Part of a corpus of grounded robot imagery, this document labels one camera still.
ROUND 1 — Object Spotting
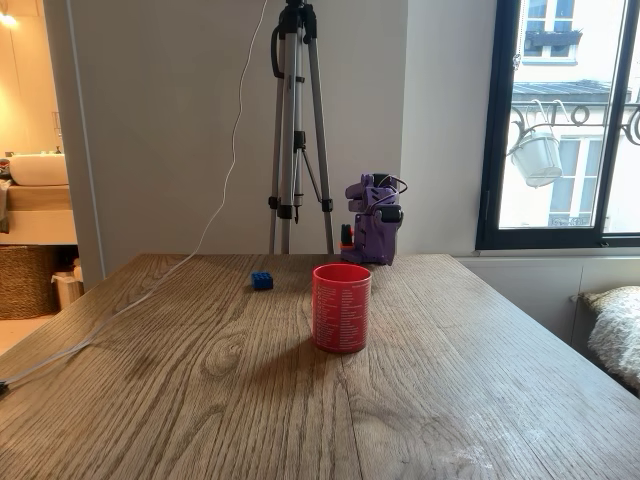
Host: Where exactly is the white washbasin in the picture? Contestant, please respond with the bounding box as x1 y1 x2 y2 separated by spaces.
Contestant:
9 153 69 187

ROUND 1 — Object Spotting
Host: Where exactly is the silver black camera tripod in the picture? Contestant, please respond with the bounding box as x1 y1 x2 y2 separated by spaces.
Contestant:
267 0 335 255

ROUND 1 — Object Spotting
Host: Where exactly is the woven wicker basket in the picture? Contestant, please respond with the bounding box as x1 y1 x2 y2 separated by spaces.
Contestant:
0 244 61 321

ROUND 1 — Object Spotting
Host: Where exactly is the fluffy cream cushion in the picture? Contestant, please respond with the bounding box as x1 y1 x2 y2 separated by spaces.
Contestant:
577 285 640 392

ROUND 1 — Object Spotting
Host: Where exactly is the wooden vanity counter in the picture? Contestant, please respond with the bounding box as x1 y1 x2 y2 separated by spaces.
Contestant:
0 184 79 246

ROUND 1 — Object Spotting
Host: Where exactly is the black iron scroll railing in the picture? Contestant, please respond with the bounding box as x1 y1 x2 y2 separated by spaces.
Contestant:
510 98 640 147

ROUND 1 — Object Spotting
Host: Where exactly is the white cable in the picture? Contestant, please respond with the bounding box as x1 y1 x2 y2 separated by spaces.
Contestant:
4 0 269 389

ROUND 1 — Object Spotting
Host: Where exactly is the red cup with white print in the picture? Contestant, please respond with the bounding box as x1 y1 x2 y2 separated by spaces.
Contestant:
311 263 372 355

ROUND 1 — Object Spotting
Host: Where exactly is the white hanging flower pot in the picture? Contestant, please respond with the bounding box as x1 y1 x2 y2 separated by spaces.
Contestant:
508 130 564 189

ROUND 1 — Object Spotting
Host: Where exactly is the black window frame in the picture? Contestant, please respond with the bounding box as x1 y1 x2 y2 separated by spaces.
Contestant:
474 0 640 251

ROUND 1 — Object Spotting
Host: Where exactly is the dark window planter box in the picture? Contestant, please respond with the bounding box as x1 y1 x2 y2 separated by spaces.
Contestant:
524 29 584 49

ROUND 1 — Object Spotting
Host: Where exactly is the white small bin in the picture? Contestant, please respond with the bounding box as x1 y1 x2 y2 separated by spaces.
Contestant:
51 258 85 311

